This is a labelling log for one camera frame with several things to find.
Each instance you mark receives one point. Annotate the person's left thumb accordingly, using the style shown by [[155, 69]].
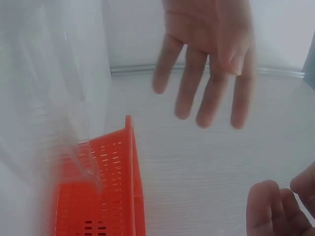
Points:
[[233, 54]]

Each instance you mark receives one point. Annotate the orange plastic basket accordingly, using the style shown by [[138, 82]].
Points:
[[118, 172]]

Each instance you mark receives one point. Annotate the person's left hand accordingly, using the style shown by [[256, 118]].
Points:
[[201, 27]]

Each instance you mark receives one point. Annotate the clear plastic container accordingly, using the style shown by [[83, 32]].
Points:
[[46, 93]]

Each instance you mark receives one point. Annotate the person's right thumb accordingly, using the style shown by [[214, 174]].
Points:
[[305, 184]]

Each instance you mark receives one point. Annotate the person's right hand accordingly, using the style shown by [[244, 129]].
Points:
[[278, 216]]

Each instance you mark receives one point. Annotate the person's right fingers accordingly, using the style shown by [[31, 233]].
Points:
[[268, 211]]

